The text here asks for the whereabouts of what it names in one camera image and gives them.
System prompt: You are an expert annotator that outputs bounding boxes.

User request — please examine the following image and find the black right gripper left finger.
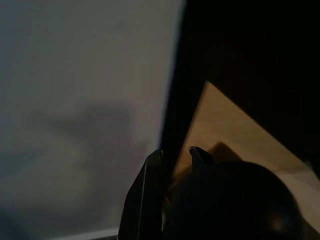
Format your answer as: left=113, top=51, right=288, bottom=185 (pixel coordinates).
left=118, top=149, right=166, bottom=240

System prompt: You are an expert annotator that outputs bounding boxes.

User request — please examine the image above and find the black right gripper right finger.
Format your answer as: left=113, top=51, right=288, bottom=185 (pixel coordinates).
left=188, top=146, right=215, bottom=174

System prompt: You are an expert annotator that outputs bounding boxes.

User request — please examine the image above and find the black cabinet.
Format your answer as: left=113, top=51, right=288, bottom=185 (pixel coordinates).
left=158, top=0, right=320, bottom=181

